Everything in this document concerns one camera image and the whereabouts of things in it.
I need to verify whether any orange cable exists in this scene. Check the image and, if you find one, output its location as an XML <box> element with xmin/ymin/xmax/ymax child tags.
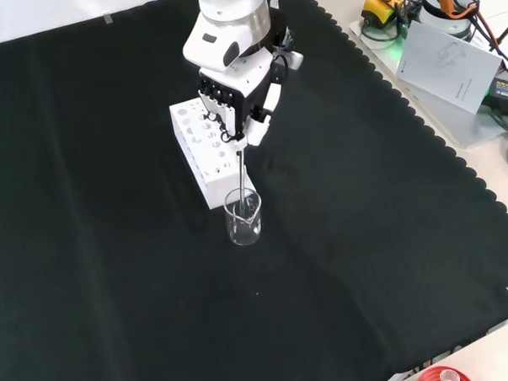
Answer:
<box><xmin>432</xmin><ymin>0</ymin><xmax>506</xmax><ymax>53</ymax></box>

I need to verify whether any white paper booklet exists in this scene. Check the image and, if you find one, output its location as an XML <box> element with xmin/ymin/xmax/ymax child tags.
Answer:
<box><xmin>393</xmin><ymin>19</ymin><xmax>505</xmax><ymax>116</ymax></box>

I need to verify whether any white test tube rack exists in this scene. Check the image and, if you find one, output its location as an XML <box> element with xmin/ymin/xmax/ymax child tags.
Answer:
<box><xmin>164</xmin><ymin>96</ymin><xmax>259</xmax><ymax>213</ymax></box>

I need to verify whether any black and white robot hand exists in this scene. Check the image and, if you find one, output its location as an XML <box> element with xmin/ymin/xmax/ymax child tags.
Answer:
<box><xmin>193</xmin><ymin>44</ymin><xmax>285</xmax><ymax>158</ymax></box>

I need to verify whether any yellow stop button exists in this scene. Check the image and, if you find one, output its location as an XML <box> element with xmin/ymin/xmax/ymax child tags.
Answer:
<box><xmin>361</xmin><ymin>0</ymin><xmax>410</xmax><ymax>30</ymax></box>

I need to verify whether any black cloth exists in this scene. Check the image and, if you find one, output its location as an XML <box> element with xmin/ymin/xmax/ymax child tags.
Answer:
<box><xmin>0</xmin><ymin>0</ymin><xmax>508</xmax><ymax>381</ymax></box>

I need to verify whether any clear glass beaker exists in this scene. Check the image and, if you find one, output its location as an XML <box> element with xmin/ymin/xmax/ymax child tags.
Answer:
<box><xmin>222</xmin><ymin>186</ymin><xmax>266</xmax><ymax>248</ymax></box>

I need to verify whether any pale board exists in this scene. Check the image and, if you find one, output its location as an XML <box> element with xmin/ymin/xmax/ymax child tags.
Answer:
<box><xmin>343</xmin><ymin>16</ymin><xmax>508</xmax><ymax>153</ymax></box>

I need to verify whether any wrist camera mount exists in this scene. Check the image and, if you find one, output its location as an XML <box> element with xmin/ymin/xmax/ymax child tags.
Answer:
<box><xmin>270</xmin><ymin>25</ymin><xmax>307</xmax><ymax>72</ymax></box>

